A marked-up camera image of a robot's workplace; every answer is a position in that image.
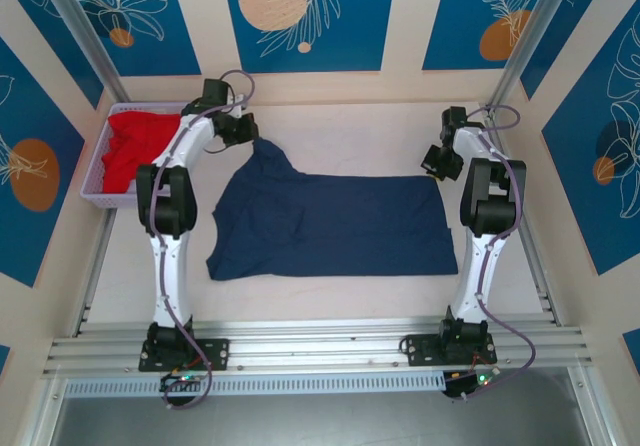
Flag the navy blue t-shirt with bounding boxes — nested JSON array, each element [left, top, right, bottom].
[[205, 138, 460, 281]]

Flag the red cloth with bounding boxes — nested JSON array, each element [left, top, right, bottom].
[[101, 112, 182, 195]]

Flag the lavender plastic basket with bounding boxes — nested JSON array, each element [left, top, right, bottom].
[[79, 101, 189, 211]]

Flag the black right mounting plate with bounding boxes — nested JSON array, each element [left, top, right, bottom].
[[399, 333, 499, 367]]

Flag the black mounting plate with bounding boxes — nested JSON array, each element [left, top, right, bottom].
[[138, 338, 231, 373], [399, 333, 499, 367]]

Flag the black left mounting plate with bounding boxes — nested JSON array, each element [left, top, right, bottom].
[[138, 338, 231, 373]]

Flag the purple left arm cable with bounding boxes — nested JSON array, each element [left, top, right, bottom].
[[149, 69, 258, 412]]

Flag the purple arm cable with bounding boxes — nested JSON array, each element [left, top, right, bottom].
[[449, 105, 539, 402], [149, 69, 258, 412]]

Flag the aluminium corner post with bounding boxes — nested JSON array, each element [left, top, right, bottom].
[[487, 0, 591, 115], [32, 0, 132, 106]]

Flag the aluminium side rail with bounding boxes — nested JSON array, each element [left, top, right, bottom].
[[480, 103, 564, 327], [69, 208, 119, 338]]

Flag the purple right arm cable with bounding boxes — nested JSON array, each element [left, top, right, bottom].
[[449, 105, 539, 402]]

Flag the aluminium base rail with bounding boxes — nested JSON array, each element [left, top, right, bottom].
[[42, 317, 594, 381]]

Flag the white slotted cable duct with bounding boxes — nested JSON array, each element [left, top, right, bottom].
[[64, 371, 446, 398]]

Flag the aluminium frame bar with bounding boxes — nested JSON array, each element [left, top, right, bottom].
[[567, 365, 619, 446], [12, 378, 69, 446]]

